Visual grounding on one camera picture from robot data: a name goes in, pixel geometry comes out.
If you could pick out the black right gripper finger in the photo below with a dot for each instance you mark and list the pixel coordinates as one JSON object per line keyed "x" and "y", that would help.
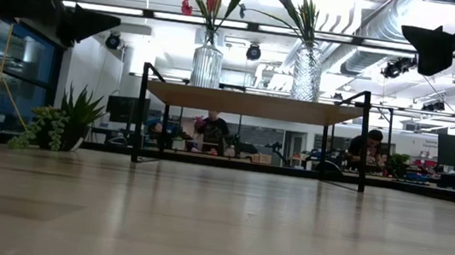
{"x": 432, "y": 48}

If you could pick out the diamond-cut clear glass vase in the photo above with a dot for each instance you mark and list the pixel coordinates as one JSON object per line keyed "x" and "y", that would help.
{"x": 307, "y": 72}

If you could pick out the blue artificial flower bunch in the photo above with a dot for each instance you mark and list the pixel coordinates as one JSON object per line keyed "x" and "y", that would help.
{"x": 306, "y": 20}

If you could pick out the ribbed clear glass vase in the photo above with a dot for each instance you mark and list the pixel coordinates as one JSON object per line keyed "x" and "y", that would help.
{"x": 206, "y": 65}

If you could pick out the wooden shelf with black legs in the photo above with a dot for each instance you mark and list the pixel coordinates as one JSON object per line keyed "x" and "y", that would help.
{"x": 256, "y": 105}

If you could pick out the long ceiling light bar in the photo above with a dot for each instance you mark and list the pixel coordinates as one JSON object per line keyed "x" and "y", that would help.
{"x": 108, "y": 8}

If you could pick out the round black ceiling spotlight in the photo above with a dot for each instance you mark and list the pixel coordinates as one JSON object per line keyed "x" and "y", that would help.
{"x": 113, "y": 40}
{"x": 253, "y": 52}

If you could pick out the black ceiling fixture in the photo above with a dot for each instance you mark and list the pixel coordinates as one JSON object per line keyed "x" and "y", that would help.
{"x": 399, "y": 66}

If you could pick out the large dark window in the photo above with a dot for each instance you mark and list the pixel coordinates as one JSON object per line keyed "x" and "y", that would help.
{"x": 24, "y": 65}

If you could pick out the potted green succulent plant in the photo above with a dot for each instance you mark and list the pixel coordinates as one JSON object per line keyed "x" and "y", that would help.
{"x": 78, "y": 115}

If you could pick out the person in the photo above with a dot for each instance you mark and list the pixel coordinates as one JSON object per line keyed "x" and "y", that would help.
{"x": 364, "y": 147}
{"x": 213, "y": 130}

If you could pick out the silver ceiling duct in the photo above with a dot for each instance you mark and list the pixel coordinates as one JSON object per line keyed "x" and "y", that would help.
{"x": 376, "y": 28}

